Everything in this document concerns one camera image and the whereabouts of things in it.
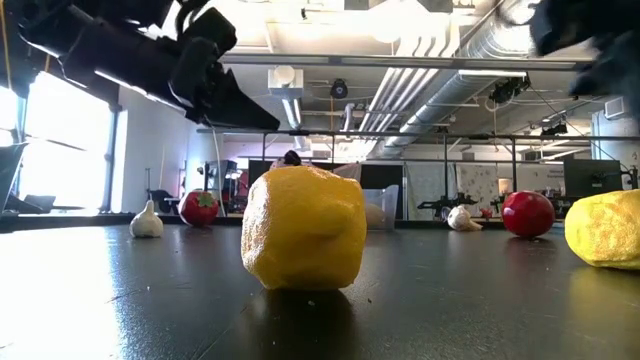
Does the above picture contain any red strawberry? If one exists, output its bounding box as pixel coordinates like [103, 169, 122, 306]
[178, 189, 220, 227]

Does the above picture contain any person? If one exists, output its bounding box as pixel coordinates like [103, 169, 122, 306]
[269, 149, 314, 171]

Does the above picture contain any translucent grey plastic basket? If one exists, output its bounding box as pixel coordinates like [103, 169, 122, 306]
[360, 184, 400, 231]

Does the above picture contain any bright window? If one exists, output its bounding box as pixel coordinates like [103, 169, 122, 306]
[0, 72, 114, 214]

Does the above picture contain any silver ventilation duct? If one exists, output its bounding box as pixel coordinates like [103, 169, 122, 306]
[379, 14, 541, 161]

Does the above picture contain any black ceiling light fixture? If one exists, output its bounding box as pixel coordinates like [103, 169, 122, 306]
[489, 74, 531, 104]

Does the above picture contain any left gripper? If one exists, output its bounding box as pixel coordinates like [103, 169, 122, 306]
[169, 7, 281, 132]

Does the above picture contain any yellow lemon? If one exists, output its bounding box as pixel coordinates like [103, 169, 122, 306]
[240, 164, 369, 292]
[564, 188, 640, 271]
[363, 202, 386, 229]

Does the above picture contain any white ceiling air unit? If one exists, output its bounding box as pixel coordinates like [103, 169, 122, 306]
[267, 67, 305, 99]

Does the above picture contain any black computer monitor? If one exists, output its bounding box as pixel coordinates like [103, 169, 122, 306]
[563, 158, 624, 199]

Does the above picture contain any black ceiling camera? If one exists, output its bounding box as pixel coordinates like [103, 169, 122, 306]
[329, 78, 350, 100]

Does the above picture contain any small white garlic bulb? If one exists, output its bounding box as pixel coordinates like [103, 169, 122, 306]
[129, 199, 165, 239]

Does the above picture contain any floral patterned cloth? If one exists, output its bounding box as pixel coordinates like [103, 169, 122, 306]
[454, 164, 501, 216]

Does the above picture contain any black desk monitor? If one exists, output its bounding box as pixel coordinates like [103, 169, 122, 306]
[0, 142, 26, 214]

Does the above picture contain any white patterned curtain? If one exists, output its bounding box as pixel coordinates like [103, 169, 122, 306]
[404, 162, 454, 221]

